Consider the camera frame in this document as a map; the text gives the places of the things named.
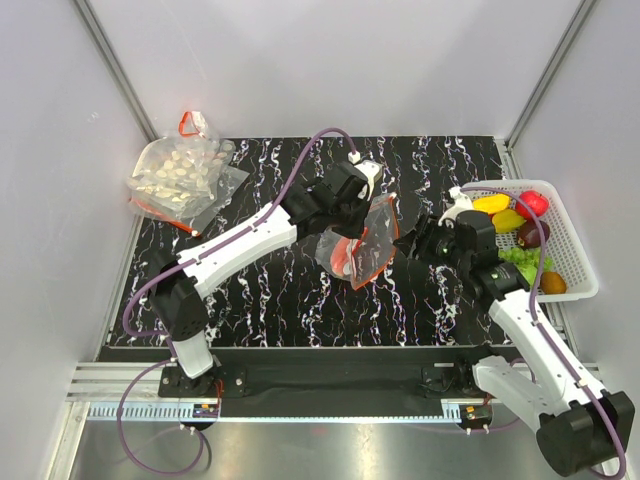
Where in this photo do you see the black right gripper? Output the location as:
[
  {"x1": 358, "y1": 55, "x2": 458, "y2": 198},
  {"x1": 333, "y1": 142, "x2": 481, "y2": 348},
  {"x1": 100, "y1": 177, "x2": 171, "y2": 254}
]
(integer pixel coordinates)
[{"x1": 392, "y1": 213, "x2": 470, "y2": 273}]

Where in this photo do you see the clear orange-zip bag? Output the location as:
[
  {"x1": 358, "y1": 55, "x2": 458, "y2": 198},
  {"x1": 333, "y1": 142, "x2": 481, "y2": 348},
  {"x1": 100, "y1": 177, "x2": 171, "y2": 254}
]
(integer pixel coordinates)
[{"x1": 315, "y1": 193, "x2": 399, "y2": 290}]

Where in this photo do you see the watermelon slice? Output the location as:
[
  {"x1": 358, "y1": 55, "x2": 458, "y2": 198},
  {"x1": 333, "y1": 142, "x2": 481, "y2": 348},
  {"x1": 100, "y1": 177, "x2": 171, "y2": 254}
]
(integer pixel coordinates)
[{"x1": 330, "y1": 238, "x2": 363, "y2": 277}]

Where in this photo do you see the yellow orange mango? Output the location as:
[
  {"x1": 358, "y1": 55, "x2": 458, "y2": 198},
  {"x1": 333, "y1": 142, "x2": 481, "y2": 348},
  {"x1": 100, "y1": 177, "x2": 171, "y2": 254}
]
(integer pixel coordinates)
[{"x1": 472, "y1": 193, "x2": 511, "y2": 216}]

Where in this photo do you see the yellow starfruit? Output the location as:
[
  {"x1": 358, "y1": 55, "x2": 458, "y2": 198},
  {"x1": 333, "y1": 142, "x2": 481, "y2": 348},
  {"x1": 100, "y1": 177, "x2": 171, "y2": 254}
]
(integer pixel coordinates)
[{"x1": 491, "y1": 209, "x2": 526, "y2": 234}]

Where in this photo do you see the dark purple plum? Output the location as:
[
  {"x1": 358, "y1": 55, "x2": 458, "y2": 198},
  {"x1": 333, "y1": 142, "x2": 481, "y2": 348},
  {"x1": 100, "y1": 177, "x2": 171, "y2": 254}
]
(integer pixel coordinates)
[{"x1": 516, "y1": 220, "x2": 550, "y2": 250}]

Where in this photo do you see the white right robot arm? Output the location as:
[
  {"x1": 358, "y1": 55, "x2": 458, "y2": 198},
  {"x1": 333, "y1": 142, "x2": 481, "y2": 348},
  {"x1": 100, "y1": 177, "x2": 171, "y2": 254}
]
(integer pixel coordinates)
[{"x1": 394, "y1": 210, "x2": 635, "y2": 479}]

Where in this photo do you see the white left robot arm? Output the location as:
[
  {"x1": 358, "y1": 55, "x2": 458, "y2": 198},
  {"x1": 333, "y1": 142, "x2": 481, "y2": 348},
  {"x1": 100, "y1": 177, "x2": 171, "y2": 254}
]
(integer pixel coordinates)
[{"x1": 149, "y1": 160, "x2": 382, "y2": 396}]

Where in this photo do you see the orange bag loop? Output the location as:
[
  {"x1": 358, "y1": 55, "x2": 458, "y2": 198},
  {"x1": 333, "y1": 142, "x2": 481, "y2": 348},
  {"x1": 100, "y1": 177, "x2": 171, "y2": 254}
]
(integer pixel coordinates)
[{"x1": 178, "y1": 111, "x2": 208, "y2": 138}]

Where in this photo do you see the green grapes bunch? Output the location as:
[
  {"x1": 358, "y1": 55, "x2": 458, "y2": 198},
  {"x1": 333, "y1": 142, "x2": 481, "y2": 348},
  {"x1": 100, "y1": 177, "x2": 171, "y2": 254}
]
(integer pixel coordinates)
[{"x1": 498, "y1": 247, "x2": 541, "y2": 285}]

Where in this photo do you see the red apple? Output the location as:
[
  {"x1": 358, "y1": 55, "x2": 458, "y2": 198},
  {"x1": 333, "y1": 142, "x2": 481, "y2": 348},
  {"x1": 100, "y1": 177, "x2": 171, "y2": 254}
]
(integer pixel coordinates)
[{"x1": 515, "y1": 190, "x2": 549, "y2": 220}]

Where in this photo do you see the brown kiwi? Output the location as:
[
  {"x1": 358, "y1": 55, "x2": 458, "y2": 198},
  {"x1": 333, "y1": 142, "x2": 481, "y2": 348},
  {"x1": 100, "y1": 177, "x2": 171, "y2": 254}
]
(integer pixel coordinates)
[{"x1": 539, "y1": 271, "x2": 568, "y2": 295}]

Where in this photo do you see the pile of spare bags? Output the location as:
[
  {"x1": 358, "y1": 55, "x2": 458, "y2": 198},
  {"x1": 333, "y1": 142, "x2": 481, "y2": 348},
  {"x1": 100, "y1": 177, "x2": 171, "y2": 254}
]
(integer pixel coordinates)
[{"x1": 126, "y1": 136, "x2": 249, "y2": 236}]

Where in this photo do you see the white plastic basket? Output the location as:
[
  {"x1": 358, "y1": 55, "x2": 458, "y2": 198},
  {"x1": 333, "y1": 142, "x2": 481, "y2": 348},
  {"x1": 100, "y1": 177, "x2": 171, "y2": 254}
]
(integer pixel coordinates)
[{"x1": 463, "y1": 179, "x2": 599, "y2": 304}]

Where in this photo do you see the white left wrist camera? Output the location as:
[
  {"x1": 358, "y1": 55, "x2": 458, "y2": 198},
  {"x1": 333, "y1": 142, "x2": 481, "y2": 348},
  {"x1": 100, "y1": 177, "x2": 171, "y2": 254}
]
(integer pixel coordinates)
[{"x1": 348, "y1": 151, "x2": 383, "y2": 200}]

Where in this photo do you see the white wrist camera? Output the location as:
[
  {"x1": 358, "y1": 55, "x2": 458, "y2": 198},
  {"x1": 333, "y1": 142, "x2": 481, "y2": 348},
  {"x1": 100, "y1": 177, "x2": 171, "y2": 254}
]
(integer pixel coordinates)
[
  {"x1": 348, "y1": 151, "x2": 383, "y2": 200},
  {"x1": 438, "y1": 186, "x2": 474, "y2": 226}
]

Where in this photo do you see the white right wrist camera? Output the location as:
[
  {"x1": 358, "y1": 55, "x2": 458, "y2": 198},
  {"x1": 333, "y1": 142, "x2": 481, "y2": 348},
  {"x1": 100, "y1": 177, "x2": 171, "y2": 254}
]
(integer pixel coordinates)
[{"x1": 438, "y1": 186, "x2": 474, "y2": 226}]

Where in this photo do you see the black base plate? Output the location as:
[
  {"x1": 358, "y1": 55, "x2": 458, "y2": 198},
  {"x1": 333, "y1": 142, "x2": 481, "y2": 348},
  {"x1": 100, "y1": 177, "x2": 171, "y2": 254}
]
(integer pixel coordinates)
[{"x1": 159, "y1": 344, "x2": 517, "y2": 398}]

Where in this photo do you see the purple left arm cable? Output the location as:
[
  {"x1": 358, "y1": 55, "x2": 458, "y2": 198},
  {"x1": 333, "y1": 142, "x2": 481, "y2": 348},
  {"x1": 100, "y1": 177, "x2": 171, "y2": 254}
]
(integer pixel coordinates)
[{"x1": 115, "y1": 127, "x2": 361, "y2": 474}]

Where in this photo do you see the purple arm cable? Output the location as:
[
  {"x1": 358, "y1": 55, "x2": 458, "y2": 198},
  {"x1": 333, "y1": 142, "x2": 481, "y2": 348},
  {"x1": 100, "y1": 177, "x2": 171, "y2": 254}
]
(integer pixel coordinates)
[
  {"x1": 459, "y1": 185, "x2": 629, "y2": 476},
  {"x1": 115, "y1": 127, "x2": 361, "y2": 474}
]

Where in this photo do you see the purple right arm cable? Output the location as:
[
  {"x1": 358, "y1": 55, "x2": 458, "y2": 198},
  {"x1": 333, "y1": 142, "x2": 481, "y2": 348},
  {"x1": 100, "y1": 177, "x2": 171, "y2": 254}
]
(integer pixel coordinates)
[{"x1": 459, "y1": 185, "x2": 629, "y2": 476}]

